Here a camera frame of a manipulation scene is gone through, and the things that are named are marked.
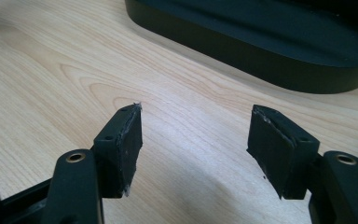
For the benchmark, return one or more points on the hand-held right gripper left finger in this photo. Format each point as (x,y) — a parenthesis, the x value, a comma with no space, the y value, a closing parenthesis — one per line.
(118,155)

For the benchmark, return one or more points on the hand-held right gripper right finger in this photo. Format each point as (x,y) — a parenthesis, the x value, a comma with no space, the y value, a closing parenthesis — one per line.
(276,155)

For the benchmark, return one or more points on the black oval base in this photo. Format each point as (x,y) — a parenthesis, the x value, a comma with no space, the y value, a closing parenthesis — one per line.
(261,40)

